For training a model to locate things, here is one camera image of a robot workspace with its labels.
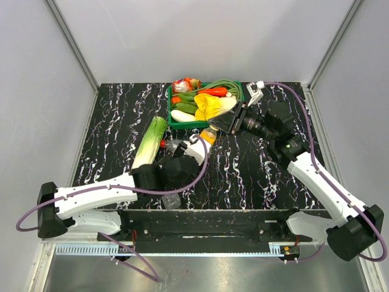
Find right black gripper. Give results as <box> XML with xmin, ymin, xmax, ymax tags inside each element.
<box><xmin>208</xmin><ymin>100</ymin><xmax>276</xmax><ymax>142</ymax></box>

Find yellow juice bottle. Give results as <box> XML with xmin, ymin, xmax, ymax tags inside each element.
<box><xmin>200</xmin><ymin>126</ymin><xmax>218</xmax><ymax>145</ymax></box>

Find clear water bottle white cap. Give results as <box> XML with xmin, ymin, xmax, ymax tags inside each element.
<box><xmin>162</xmin><ymin>193</ymin><xmax>181</xmax><ymax>210</ymax></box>

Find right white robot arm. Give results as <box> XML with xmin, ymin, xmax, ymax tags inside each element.
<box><xmin>209</xmin><ymin>102</ymin><xmax>384</xmax><ymax>262</ymax></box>

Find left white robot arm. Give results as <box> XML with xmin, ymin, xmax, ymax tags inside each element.
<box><xmin>37</xmin><ymin>154</ymin><xmax>204</xmax><ymax>240</ymax></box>

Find clear cola bottle red label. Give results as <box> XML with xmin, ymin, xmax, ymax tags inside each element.
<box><xmin>160</xmin><ymin>139</ymin><xmax>182</xmax><ymax>153</ymax></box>

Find yellow white toy cabbage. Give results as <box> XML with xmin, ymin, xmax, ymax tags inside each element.
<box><xmin>194</xmin><ymin>94</ymin><xmax>237</xmax><ymax>121</ymax></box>

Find green plastic basket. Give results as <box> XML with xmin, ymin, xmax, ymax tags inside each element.
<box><xmin>167</xmin><ymin>80</ymin><xmax>249</xmax><ymax>131</ymax></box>

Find red toy chili pepper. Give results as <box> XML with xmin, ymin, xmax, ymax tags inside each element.
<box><xmin>198</xmin><ymin>87</ymin><xmax>228</xmax><ymax>97</ymax></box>

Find toy napa cabbage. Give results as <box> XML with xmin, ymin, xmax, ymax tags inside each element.
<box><xmin>131</xmin><ymin>116</ymin><xmax>168</xmax><ymax>170</ymax></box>

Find green toy bok choy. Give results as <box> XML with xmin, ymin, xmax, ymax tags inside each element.
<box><xmin>170</xmin><ymin>92</ymin><xmax>198</xmax><ymax>114</ymax></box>

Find green toy long beans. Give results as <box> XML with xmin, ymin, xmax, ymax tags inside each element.
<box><xmin>190</xmin><ymin>79</ymin><xmax>243</xmax><ymax>103</ymax></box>

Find white toy radish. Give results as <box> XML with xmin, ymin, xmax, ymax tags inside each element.
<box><xmin>171</xmin><ymin>109</ymin><xmax>196</xmax><ymax>123</ymax></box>

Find small orange toy carrot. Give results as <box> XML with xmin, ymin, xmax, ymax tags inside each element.
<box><xmin>171</xmin><ymin>96</ymin><xmax>182</xmax><ymax>104</ymax></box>

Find orange white toy vegetable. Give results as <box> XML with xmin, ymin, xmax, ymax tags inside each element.
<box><xmin>172</xmin><ymin>77</ymin><xmax>201</xmax><ymax>94</ymax></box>

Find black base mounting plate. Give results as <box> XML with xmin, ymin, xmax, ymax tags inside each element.
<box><xmin>111</xmin><ymin>210</ymin><xmax>311</xmax><ymax>247</ymax></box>

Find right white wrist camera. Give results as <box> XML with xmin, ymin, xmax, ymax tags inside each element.
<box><xmin>246</xmin><ymin>80</ymin><xmax>265</xmax><ymax>107</ymax></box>

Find aluminium slotted rail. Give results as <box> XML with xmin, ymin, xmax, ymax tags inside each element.
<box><xmin>55</xmin><ymin>238</ymin><xmax>295</xmax><ymax>257</ymax></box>

